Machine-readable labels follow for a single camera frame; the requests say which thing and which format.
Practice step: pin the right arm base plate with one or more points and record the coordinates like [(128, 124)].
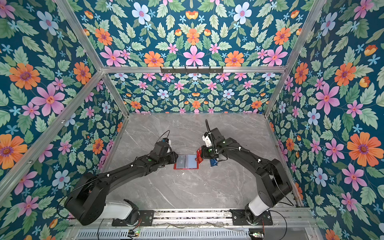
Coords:
[(246, 218)]

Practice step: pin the red credit card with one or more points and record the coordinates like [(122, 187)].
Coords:
[(199, 157)]

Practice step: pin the red leather card holder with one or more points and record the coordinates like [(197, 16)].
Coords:
[(187, 162)]

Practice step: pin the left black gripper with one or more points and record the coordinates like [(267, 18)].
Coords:
[(174, 157)]

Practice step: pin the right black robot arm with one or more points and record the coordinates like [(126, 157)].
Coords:
[(272, 181)]

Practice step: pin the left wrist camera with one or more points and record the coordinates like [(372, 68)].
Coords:
[(166, 144)]

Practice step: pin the blue card tray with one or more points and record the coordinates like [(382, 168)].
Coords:
[(213, 162)]

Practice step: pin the white vented cable duct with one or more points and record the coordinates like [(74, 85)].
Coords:
[(164, 234)]

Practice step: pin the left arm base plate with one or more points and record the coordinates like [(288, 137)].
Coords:
[(138, 218)]

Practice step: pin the black hook rack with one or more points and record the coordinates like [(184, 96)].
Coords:
[(191, 70)]

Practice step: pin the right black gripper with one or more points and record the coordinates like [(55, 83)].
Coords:
[(205, 155)]

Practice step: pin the aluminium mounting rail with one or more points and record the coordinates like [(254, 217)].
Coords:
[(280, 218)]

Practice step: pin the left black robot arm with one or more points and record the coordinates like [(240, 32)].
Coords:
[(88, 201)]

